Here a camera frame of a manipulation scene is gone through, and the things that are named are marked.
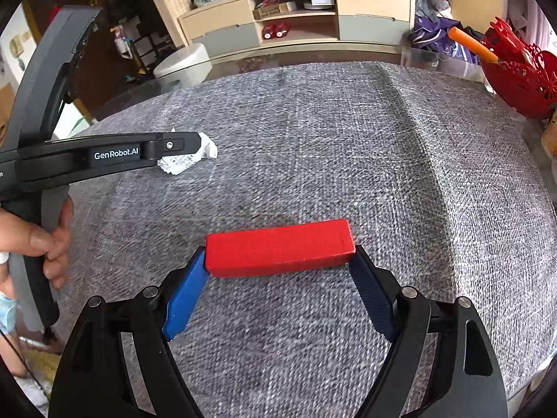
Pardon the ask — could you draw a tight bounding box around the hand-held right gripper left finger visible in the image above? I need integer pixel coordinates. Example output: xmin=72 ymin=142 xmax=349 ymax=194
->
xmin=48 ymin=246 xmax=211 ymax=418

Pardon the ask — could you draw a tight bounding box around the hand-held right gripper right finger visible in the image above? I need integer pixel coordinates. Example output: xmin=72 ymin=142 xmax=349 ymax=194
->
xmin=348 ymin=246 xmax=510 ymax=418

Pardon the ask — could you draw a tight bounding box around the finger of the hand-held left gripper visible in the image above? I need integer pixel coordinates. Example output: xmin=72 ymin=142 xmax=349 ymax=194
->
xmin=143 ymin=132 xmax=204 ymax=164

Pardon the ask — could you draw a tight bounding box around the white paper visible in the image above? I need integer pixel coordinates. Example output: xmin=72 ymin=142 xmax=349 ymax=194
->
xmin=157 ymin=127 xmax=219 ymax=177

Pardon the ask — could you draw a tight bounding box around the red rectangular block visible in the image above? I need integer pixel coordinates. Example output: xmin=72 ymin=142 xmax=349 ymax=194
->
xmin=204 ymin=219 xmax=356 ymax=279

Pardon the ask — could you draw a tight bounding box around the person's left hand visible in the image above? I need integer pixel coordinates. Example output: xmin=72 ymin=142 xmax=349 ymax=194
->
xmin=0 ymin=197 xmax=74 ymax=289

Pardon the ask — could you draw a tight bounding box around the white round bin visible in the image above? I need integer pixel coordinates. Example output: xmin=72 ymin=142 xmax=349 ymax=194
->
xmin=153 ymin=44 xmax=214 ymax=93

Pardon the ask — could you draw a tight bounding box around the grey woven table cloth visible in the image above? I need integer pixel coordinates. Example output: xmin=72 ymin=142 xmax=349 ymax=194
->
xmin=56 ymin=61 xmax=557 ymax=418

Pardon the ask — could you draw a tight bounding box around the flat cardboard box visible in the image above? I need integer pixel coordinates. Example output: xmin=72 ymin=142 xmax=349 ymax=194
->
xmin=252 ymin=2 xmax=297 ymax=21

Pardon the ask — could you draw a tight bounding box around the person's leg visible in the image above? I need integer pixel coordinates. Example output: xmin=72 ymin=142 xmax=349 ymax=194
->
xmin=0 ymin=265 xmax=20 ymax=377

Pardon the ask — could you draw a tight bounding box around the wooden TV cabinet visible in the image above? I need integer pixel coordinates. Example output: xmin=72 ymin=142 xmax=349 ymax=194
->
xmin=176 ymin=0 xmax=417 ymax=58

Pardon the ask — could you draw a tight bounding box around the clear plastic box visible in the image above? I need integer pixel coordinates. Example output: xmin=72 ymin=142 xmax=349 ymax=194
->
xmin=435 ymin=52 xmax=489 ymax=84

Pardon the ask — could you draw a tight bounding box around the red lattice basket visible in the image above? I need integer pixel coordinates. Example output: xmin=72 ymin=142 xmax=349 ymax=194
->
xmin=479 ymin=16 xmax=557 ymax=119

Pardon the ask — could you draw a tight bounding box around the purple printed bag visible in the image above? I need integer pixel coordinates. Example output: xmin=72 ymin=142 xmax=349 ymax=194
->
xmin=408 ymin=13 xmax=485 ymax=60

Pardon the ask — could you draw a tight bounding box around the orange plastic stick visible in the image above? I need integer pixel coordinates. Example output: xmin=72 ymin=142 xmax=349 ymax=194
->
xmin=448 ymin=26 xmax=501 ymax=64

